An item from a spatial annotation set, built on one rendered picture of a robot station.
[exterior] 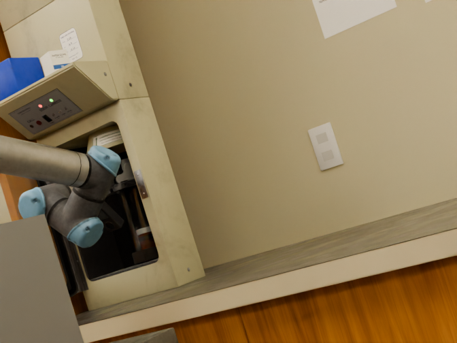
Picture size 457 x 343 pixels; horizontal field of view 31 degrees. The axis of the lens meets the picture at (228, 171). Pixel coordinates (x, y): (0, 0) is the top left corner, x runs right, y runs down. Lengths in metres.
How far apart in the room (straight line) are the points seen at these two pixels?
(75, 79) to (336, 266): 0.87
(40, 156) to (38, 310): 0.66
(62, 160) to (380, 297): 0.73
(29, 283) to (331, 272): 0.52
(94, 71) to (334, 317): 0.87
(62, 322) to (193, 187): 1.36
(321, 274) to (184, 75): 1.15
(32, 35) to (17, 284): 1.20
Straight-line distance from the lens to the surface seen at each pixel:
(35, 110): 2.08
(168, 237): 1.96
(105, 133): 2.07
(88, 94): 1.97
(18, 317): 1.06
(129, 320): 1.65
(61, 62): 2.01
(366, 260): 1.32
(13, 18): 2.23
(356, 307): 1.39
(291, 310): 1.45
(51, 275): 1.10
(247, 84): 2.26
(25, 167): 1.68
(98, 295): 2.13
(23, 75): 2.10
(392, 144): 2.07
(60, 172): 1.72
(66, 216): 1.83
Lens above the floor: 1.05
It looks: 3 degrees up
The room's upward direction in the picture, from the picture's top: 18 degrees counter-clockwise
